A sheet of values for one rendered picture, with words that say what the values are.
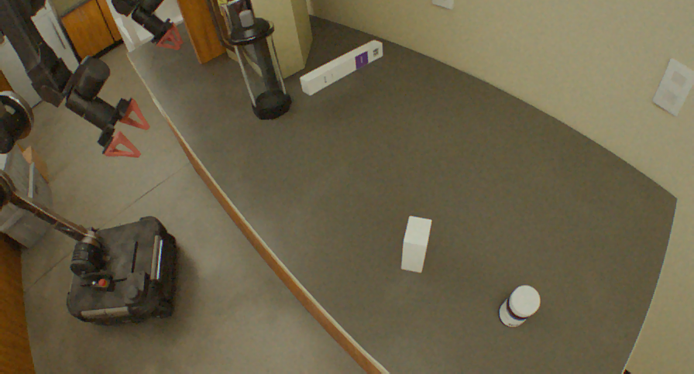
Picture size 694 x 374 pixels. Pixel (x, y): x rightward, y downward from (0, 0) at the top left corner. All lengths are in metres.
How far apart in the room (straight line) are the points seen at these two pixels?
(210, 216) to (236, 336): 0.74
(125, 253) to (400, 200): 1.47
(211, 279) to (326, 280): 1.27
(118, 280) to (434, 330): 1.51
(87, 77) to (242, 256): 1.29
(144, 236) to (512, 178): 1.63
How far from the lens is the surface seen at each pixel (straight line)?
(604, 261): 0.68
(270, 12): 0.91
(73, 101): 0.77
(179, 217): 2.12
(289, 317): 1.56
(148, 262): 1.72
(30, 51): 0.76
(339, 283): 0.54
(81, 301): 1.92
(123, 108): 0.79
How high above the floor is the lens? 1.44
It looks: 49 degrees down
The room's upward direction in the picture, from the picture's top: 9 degrees counter-clockwise
